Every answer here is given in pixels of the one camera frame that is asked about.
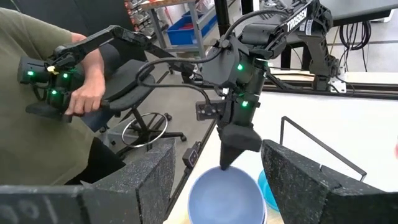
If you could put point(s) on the black aluminium frame rail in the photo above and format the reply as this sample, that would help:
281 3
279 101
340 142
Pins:
367 90

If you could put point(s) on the dark desk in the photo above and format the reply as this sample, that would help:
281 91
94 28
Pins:
357 9

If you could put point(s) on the black office chair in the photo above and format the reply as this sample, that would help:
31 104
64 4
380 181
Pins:
130 81

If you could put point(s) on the blue plastic storage bin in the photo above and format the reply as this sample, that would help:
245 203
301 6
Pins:
186 32

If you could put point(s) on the person's forearm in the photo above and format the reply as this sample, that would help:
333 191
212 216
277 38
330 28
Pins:
93 62

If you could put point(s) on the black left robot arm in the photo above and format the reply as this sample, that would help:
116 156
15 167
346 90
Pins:
280 28

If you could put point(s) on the grey metal storage rack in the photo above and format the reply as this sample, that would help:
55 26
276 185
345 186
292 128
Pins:
174 18

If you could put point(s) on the person's hand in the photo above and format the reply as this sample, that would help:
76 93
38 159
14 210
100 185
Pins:
85 98

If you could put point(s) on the black metal shelf frame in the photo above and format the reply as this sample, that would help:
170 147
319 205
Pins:
323 146

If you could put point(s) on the translucent pink plastic bowl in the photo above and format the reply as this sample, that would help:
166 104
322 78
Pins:
396 152

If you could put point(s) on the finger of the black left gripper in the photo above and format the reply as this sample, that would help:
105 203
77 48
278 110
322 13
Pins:
230 158
239 138

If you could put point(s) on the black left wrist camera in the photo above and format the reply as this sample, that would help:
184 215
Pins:
208 111

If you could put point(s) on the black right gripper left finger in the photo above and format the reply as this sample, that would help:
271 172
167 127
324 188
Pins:
140 189

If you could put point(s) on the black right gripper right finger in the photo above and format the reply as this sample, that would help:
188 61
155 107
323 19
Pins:
311 199

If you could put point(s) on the lavender blue bowl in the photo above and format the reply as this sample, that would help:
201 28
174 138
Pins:
225 199

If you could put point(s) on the translucent blue plastic bowl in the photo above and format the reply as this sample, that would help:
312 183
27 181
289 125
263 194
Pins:
268 189

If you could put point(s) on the person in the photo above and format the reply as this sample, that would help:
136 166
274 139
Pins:
34 133

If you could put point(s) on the small black camera box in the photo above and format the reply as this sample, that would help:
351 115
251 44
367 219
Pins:
191 155

